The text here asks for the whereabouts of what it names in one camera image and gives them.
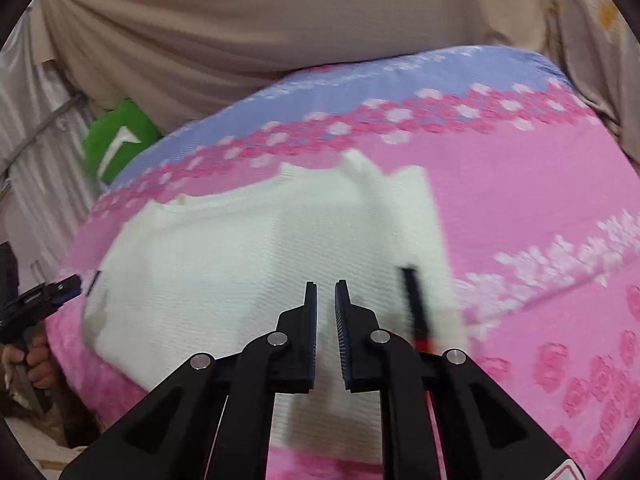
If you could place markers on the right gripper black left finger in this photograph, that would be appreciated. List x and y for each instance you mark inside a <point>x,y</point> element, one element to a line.
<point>211,418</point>

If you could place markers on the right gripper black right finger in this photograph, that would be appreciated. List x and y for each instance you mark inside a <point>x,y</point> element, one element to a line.
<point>442,417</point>

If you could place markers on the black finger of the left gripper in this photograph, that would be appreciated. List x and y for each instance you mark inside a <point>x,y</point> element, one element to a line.
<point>64,290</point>

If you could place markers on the white red navy knit sweater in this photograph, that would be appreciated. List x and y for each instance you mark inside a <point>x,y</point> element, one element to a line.
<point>212,273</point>

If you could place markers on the person left hand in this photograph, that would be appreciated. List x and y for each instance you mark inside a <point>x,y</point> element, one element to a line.
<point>39,361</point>

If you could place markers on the silver satin curtain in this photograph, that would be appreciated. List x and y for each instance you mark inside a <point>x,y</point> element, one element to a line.
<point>43,123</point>

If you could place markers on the pink floral bed sheet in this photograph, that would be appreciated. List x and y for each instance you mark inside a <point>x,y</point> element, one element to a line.
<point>538,206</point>

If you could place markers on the beige curtain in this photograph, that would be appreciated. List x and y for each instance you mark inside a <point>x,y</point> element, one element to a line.
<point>185,59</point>

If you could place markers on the floral cream curtain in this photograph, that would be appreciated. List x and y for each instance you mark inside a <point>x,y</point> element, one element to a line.
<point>596,48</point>

